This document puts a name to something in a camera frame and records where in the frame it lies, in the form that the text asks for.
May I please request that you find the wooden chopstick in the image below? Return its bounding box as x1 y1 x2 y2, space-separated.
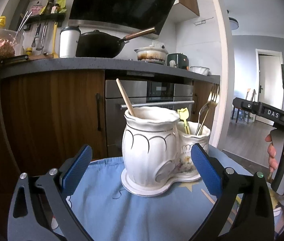
201 189 234 225
116 78 135 116

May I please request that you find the stainless steel built-in oven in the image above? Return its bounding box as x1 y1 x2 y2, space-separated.
105 78 194 158

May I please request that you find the ceiling lamp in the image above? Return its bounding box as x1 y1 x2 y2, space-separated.
228 16 239 31

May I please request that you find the white stained casserole pot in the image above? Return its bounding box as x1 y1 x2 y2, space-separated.
134 45 168 65

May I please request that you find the silver fork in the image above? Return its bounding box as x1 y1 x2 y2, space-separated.
194 102 210 136

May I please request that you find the yellow tulip plastic pick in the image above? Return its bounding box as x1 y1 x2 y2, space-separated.
177 108 191 134

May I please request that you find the black wall spice shelf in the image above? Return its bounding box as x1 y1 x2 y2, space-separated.
23 13 66 32

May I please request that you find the grey kitchen countertop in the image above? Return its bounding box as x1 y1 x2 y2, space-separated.
0 58 220 84

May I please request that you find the white travel tumbler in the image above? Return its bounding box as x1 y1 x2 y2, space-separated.
59 26 81 58

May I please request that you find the dark green kitchen appliance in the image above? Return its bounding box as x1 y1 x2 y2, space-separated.
166 53 189 70

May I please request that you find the black range hood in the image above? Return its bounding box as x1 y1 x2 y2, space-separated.
69 0 176 35

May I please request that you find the gold fork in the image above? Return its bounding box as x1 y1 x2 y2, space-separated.
204 84 220 123

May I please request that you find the black wok with wooden handle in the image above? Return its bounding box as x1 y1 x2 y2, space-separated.
76 27 156 58

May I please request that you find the blue cartoon cloth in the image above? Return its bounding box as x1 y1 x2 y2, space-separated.
50 145 283 241

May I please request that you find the white ceramic double utensil holder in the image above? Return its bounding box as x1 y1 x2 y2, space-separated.
121 110 211 197

